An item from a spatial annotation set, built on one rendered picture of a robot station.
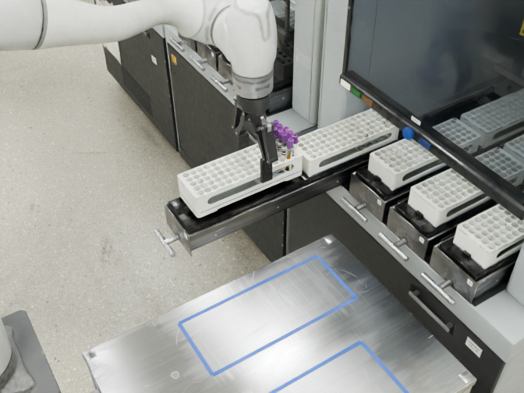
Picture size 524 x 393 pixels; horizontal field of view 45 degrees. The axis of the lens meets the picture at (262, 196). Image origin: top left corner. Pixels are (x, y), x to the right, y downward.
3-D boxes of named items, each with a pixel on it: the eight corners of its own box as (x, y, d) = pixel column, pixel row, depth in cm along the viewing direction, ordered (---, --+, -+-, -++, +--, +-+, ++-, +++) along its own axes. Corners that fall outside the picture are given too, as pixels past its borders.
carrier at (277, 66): (289, 81, 195) (289, 64, 191) (284, 83, 194) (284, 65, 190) (268, 65, 202) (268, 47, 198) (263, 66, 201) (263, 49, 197)
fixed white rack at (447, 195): (492, 164, 167) (497, 146, 163) (522, 186, 161) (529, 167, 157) (405, 206, 156) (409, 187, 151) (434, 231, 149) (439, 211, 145)
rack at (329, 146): (374, 124, 181) (377, 106, 177) (398, 142, 175) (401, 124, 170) (287, 160, 169) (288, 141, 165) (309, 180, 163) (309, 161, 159)
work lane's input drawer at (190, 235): (377, 136, 188) (381, 111, 182) (409, 161, 179) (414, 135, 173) (150, 230, 160) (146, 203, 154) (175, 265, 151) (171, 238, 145)
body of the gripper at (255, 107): (228, 86, 143) (230, 120, 149) (248, 104, 138) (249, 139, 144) (257, 76, 146) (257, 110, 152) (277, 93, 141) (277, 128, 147)
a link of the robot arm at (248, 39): (287, 69, 137) (251, 45, 145) (288, 0, 127) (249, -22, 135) (246, 86, 133) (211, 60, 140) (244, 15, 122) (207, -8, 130)
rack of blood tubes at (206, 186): (281, 153, 167) (281, 133, 162) (302, 174, 160) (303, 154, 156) (178, 194, 155) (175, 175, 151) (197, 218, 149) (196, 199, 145)
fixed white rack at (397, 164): (450, 135, 177) (454, 116, 173) (477, 154, 170) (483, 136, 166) (366, 172, 165) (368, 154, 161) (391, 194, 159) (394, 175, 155)
